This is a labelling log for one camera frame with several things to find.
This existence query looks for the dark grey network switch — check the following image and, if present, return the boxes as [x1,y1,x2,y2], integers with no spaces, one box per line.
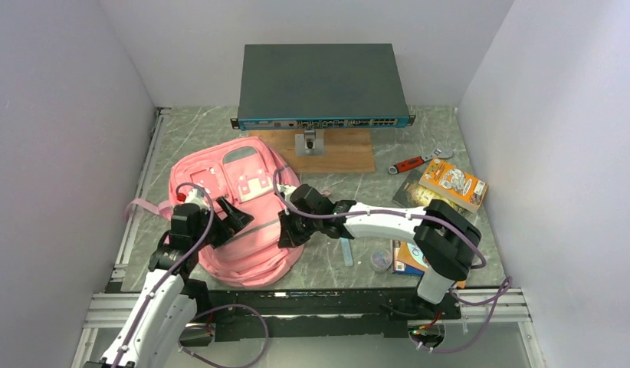
[231,44,415,131]

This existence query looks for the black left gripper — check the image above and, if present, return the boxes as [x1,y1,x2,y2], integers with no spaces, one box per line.
[192,196,253,249]

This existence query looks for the clear round plastic container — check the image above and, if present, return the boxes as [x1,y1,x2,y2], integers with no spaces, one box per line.
[369,250,393,273]

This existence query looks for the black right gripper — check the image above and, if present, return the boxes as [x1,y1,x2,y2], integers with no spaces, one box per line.
[278,205,321,248]

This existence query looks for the grey metal switch stand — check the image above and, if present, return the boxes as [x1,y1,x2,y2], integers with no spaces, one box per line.
[294,129,325,156]

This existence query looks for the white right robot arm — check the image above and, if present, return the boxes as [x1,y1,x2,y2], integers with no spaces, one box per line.
[274,184,487,318]

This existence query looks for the aluminium frame rail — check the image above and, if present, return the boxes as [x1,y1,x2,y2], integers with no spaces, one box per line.
[110,107,172,282]

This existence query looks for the light blue ruler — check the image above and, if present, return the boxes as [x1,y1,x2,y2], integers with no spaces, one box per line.
[340,238,354,267]

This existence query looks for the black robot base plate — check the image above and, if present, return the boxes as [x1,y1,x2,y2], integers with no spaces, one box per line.
[189,287,461,342]

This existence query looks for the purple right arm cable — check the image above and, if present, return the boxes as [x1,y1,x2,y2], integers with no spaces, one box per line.
[272,166,513,355]

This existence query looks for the brown wooden board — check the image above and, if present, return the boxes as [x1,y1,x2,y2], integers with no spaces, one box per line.
[249,129,376,174]

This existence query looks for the red handled adjustable wrench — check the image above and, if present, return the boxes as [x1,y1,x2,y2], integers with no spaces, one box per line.
[388,148,454,175]

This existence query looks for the orange paperback book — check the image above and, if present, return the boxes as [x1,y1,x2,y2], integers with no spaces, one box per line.
[418,158,488,213]

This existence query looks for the dark glossy book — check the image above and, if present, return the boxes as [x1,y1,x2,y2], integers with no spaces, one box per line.
[392,169,468,215]

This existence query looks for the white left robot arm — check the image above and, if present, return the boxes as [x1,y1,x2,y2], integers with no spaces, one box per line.
[84,196,254,367]

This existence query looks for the pink school backpack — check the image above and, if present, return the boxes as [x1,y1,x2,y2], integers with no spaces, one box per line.
[127,136,303,288]

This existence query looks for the blue orange book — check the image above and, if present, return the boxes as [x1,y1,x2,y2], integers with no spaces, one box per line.
[391,239,468,290]

